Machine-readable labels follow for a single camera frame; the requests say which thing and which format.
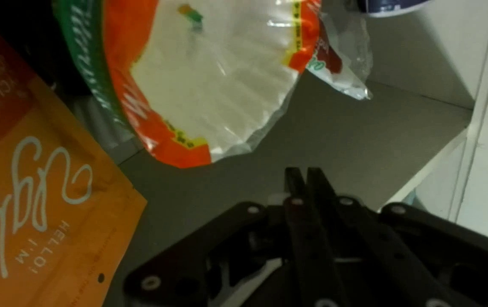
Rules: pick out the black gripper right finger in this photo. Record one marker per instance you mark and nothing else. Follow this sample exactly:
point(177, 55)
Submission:
point(430, 261)

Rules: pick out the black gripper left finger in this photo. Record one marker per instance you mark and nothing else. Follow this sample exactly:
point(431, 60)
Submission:
point(209, 265)

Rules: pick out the white paper bowls package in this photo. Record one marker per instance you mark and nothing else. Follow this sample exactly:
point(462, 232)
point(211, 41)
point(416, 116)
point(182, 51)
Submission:
point(199, 80)

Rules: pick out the orange Ugly snack bag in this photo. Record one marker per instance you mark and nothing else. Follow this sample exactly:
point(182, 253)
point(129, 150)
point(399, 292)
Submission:
point(66, 212)

